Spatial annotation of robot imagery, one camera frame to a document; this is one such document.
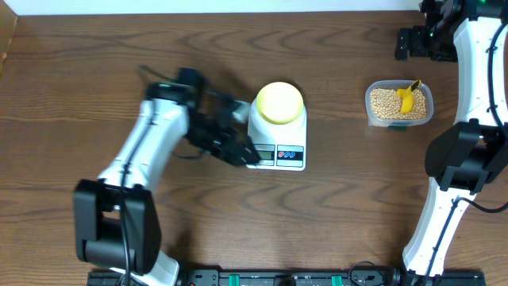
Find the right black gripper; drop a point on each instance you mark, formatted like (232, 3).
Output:
(416, 33)

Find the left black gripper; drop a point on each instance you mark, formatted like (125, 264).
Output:
(219, 148)

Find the yellow measuring scoop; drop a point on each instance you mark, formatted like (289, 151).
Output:
(406, 95)

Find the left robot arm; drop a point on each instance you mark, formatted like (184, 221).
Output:
(116, 224)

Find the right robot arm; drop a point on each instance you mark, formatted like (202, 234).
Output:
(473, 152)

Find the white digital kitchen scale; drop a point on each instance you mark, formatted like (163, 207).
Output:
(280, 147)

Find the yellow bowl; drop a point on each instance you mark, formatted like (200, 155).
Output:
(279, 103)

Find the soybeans pile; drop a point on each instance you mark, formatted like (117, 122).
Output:
(386, 104)

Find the clear plastic container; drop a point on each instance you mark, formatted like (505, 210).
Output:
(373, 120)

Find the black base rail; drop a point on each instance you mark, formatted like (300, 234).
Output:
(367, 276)

